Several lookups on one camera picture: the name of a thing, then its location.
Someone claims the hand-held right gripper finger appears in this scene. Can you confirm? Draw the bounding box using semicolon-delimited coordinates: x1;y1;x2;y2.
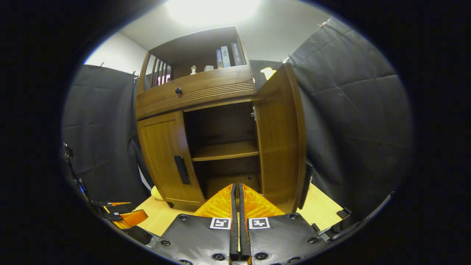
239;183;330;265
153;183;236;264

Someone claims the wooden shoe cabinet door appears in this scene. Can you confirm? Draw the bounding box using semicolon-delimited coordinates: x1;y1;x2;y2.
137;111;206;207
254;63;308;214

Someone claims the black door handle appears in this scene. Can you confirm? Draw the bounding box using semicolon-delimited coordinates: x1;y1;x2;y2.
299;162;314;210
174;155;191;185

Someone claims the wooden double-door shoe cabinet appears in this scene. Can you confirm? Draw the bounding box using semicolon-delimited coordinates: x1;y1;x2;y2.
134;25;314;214

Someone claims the wooden cabinet drawer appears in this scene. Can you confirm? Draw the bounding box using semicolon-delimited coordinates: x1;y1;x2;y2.
135;65;256;120

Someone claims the wooden inner shelf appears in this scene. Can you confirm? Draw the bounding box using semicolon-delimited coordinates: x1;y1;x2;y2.
191;141;259;162

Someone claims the white ceiling light panel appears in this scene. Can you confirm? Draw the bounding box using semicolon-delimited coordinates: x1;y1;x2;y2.
166;0;262;22

